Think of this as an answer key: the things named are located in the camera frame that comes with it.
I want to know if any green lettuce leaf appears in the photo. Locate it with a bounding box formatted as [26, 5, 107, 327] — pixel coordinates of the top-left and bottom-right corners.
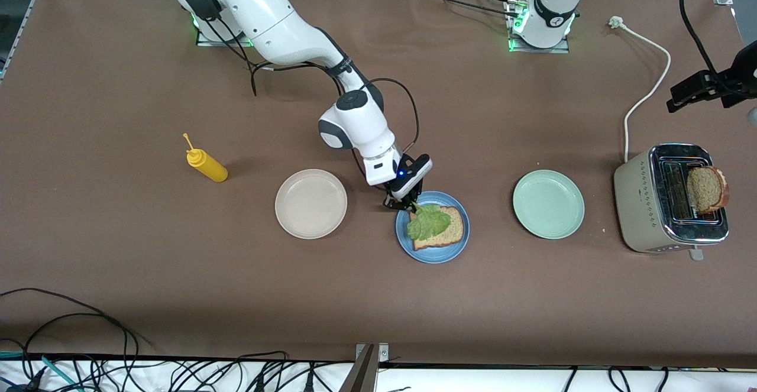
[406, 203, 452, 241]

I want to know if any brown bread slice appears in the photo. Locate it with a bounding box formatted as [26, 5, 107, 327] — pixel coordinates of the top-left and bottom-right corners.
[411, 206, 465, 251]
[686, 166, 730, 214]

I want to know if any blue plate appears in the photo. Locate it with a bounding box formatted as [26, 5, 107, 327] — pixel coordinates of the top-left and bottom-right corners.
[395, 191, 471, 264]

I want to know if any cream white plate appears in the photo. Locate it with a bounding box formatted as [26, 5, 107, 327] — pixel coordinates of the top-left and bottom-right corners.
[274, 169, 348, 240]

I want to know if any light green plate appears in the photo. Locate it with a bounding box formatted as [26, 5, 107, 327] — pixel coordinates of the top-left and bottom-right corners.
[512, 170, 585, 240]

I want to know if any beige steel toaster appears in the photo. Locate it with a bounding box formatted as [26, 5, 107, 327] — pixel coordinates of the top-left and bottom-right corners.
[613, 143, 730, 261]

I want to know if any yellow squeeze bottle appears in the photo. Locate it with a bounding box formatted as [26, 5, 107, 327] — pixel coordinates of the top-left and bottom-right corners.
[182, 133, 229, 183]

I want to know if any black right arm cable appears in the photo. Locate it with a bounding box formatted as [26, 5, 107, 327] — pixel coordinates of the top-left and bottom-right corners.
[204, 17, 422, 165]

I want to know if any white toaster power cord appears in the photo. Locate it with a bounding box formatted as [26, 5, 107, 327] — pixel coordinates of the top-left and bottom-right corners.
[609, 16, 672, 163]

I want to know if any metal table edge bracket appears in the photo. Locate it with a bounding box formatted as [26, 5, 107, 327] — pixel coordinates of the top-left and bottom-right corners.
[339, 343, 391, 392]

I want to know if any black cable on table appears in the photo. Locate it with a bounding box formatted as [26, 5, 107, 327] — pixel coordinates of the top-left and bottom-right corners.
[0, 289, 143, 392]

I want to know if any teal cable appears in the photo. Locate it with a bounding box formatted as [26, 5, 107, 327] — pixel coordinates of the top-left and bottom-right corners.
[0, 352, 80, 392]

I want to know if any aluminium table edge rail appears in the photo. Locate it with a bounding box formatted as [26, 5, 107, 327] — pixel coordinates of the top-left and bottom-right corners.
[0, 0, 60, 82]

